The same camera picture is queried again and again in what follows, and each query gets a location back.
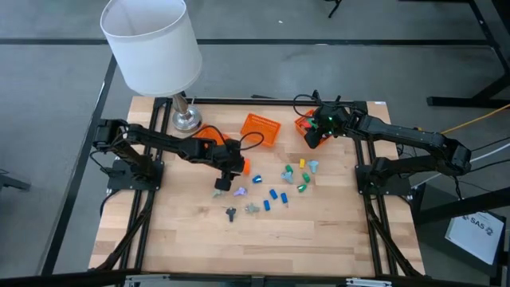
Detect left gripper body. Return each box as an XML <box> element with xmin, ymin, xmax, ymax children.
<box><xmin>214</xmin><ymin>147</ymin><xmax>245</xmax><ymax>191</ymax></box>

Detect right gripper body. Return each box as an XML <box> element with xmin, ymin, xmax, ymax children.
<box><xmin>304</xmin><ymin>101</ymin><xmax>351</xmax><ymax>150</ymax></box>

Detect silver metal lamp stand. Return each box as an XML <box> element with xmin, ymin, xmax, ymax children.
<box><xmin>171</xmin><ymin>92</ymin><xmax>203</xmax><ymax>134</ymax></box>

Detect black stand leg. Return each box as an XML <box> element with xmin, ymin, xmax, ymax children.
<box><xmin>0</xmin><ymin>169</ymin><xmax>32</xmax><ymax>192</ymax></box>
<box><xmin>326</xmin><ymin>0</ymin><xmax>343</xmax><ymax>19</ymax></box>

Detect black equipment stand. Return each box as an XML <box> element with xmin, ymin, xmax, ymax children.
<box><xmin>412</xmin><ymin>183</ymin><xmax>510</xmax><ymax>286</ymax></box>

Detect white SAS printed sheet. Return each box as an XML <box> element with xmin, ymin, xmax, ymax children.
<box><xmin>444</xmin><ymin>210</ymin><xmax>506</xmax><ymax>266</ymax></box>

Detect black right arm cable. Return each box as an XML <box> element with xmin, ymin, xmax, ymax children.
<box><xmin>292</xmin><ymin>93</ymin><xmax>322</xmax><ymax>120</ymax></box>

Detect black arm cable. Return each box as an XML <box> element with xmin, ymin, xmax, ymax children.
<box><xmin>190</xmin><ymin>124</ymin><xmax>265</xmax><ymax>152</ymax></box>
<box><xmin>292</xmin><ymin>93</ymin><xmax>322</xmax><ymax>120</ymax></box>

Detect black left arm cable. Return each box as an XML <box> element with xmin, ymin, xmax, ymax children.
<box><xmin>190</xmin><ymin>124</ymin><xmax>265</xmax><ymax>152</ymax></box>

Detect black aluminium rig frame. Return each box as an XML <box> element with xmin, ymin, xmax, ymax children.
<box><xmin>0</xmin><ymin>95</ymin><xmax>510</xmax><ymax>287</ymax></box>

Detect black floor frame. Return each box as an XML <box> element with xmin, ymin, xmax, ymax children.
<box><xmin>426</xmin><ymin>0</ymin><xmax>510</xmax><ymax>109</ymax></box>

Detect silver metal bracket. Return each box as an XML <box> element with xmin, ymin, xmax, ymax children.
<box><xmin>345</xmin><ymin>277</ymin><xmax>394</xmax><ymax>287</ymax></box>
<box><xmin>123</xmin><ymin>273</ymin><xmax>172</xmax><ymax>287</ymax></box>

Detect white cable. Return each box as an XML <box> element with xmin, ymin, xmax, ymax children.
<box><xmin>410</xmin><ymin>142</ymin><xmax>510</xmax><ymax>188</ymax></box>

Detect yellow extension cord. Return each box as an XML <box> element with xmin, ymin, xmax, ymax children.
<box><xmin>414</xmin><ymin>103</ymin><xmax>510</xmax><ymax>140</ymax></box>

